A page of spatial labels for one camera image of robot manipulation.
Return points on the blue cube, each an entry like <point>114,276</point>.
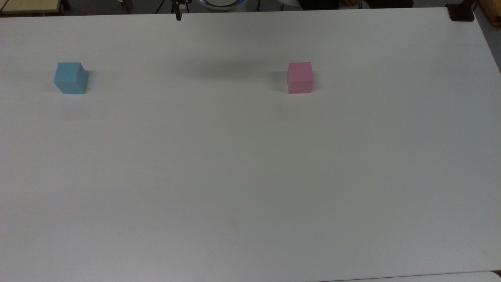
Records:
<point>70,77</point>

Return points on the pink cube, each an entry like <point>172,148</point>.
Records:
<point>300,77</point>

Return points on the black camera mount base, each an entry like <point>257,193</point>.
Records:
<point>461,14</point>

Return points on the wooden board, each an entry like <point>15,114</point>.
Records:
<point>29,5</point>

